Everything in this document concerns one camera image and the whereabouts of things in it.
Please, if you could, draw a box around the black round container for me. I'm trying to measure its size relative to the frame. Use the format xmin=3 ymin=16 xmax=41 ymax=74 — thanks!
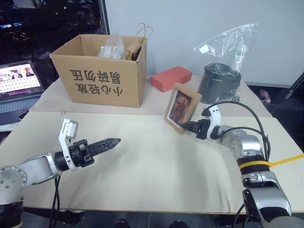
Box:
xmin=198 ymin=63 xmax=242 ymax=105

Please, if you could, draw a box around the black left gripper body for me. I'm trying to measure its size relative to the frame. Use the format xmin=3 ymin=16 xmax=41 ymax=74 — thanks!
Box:
xmin=69 ymin=140 xmax=95 ymax=169

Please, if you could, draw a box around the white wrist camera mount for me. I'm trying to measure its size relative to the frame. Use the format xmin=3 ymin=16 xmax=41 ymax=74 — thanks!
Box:
xmin=201 ymin=106 xmax=223 ymax=140
xmin=58 ymin=118 xmax=79 ymax=171

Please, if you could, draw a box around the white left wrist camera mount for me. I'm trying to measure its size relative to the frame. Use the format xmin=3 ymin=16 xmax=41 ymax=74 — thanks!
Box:
xmin=58 ymin=118 xmax=79 ymax=171

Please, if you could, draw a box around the dark rounded shape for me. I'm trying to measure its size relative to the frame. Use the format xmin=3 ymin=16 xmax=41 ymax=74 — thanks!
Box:
xmin=170 ymin=220 xmax=188 ymax=228

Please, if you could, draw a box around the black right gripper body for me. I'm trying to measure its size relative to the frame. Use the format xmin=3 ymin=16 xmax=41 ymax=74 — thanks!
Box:
xmin=194 ymin=118 xmax=212 ymax=140

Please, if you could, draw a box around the open laptop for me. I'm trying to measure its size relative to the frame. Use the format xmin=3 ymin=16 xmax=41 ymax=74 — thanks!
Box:
xmin=0 ymin=59 xmax=46 ymax=126

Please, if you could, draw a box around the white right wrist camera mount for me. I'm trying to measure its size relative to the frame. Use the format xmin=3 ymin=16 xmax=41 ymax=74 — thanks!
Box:
xmin=201 ymin=106 xmax=223 ymax=140

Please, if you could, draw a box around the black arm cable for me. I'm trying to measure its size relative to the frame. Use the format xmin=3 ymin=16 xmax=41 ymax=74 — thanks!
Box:
xmin=201 ymin=101 xmax=271 ymax=164
xmin=48 ymin=177 xmax=61 ymax=228

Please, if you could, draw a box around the grey window frame post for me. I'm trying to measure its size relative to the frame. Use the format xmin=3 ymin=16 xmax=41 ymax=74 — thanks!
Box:
xmin=98 ymin=0 xmax=111 ymax=36

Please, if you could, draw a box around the black device in plastic bag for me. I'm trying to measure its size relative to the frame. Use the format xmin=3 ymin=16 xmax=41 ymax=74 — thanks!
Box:
xmin=192 ymin=22 xmax=259 ymax=105

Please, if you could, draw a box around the crumpled clear plastic bag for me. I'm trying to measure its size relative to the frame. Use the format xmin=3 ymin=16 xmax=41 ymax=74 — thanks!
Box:
xmin=96 ymin=32 xmax=125 ymax=59

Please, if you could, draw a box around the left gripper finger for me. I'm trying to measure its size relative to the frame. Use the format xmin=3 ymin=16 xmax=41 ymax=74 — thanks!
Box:
xmin=87 ymin=138 xmax=122 ymax=151
xmin=89 ymin=142 xmax=120 ymax=158

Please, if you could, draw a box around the red rectangular box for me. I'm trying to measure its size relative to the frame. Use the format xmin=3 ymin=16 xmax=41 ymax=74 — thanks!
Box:
xmin=151 ymin=66 xmax=193 ymax=93

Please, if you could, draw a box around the wooden picture frame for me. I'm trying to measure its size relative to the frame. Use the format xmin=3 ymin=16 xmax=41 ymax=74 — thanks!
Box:
xmin=164 ymin=82 xmax=202 ymax=135

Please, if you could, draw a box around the black metal leg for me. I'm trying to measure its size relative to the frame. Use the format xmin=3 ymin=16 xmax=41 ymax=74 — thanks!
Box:
xmin=284 ymin=71 xmax=304 ymax=100

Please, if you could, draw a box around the brown paper bag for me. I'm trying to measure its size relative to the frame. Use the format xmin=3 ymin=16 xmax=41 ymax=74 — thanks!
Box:
xmin=125 ymin=22 xmax=154 ymax=60

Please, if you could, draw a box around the printed cardboard box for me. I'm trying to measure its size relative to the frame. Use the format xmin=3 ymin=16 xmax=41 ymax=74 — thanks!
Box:
xmin=49 ymin=34 xmax=148 ymax=108

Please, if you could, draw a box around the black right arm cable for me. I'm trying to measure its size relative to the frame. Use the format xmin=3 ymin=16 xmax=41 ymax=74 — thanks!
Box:
xmin=201 ymin=101 xmax=271 ymax=164

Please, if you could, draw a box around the pink small object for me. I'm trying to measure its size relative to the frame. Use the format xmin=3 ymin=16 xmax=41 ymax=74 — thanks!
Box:
xmin=258 ymin=89 xmax=272 ymax=104

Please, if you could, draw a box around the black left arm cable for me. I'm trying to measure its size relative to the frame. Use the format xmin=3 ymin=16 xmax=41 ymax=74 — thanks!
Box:
xmin=48 ymin=177 xmax=61 ymax=228

